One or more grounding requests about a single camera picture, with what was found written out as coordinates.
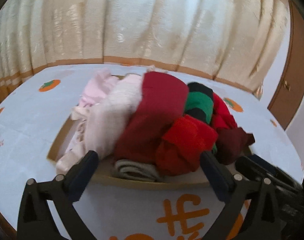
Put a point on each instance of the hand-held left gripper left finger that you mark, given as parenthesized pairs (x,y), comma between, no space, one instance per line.
(83,175)

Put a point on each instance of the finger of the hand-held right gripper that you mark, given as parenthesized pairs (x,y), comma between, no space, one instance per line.
(266,166)
(246,166)

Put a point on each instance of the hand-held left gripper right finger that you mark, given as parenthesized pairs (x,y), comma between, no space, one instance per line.
(217,177)

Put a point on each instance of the pale beige garment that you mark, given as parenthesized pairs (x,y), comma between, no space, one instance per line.
(72,152)

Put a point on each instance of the maroon cloth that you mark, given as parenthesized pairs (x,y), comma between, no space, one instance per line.
(234,142)

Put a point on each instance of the bright red cloth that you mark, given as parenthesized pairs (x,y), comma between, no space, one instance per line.
(184,142)

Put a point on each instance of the grey sock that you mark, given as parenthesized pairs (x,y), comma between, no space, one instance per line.
(134,170)

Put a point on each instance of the pale pink knit garment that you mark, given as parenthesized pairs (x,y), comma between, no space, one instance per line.
(109,122)

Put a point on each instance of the shallow cardboard tray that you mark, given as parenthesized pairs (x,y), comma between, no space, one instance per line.
(142,181)

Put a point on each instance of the green black striped cloth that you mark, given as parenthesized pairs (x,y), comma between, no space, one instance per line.
(199,102)

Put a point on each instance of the pink fleece garment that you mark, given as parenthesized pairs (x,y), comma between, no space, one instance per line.
(97,90)

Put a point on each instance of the large dark red garment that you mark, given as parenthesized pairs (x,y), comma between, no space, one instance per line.
(154,110)

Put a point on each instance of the persimmon print tablecloth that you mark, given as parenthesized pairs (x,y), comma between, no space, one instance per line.
(29,135)

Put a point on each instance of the curtain tassel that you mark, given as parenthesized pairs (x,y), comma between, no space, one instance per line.
(259,92)

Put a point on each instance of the brass door knob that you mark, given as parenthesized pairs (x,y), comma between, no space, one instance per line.
(287,85)

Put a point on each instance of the brown wooden door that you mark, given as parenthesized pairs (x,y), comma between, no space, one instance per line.
(291,55)

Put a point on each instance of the floral beige curtain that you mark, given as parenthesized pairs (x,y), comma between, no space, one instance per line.
(142,17)

